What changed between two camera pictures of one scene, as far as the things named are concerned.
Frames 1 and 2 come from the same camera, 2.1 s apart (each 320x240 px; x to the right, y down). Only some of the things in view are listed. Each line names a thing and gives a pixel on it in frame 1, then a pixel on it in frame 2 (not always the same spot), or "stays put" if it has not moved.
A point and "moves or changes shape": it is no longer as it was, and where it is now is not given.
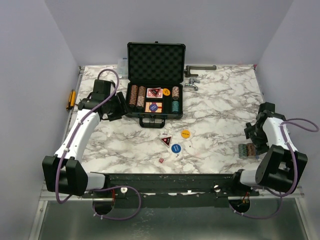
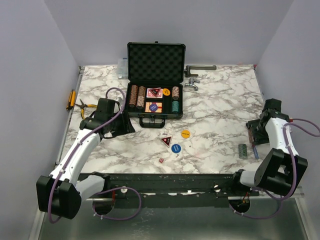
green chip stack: (175, 106) stays put
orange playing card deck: (159, 104) stays put
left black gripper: (119, 98) → (127, 126)
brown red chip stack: (251, 150) moves or changes shape
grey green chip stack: (242, 151) stays put
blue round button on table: (176, 148) stays put
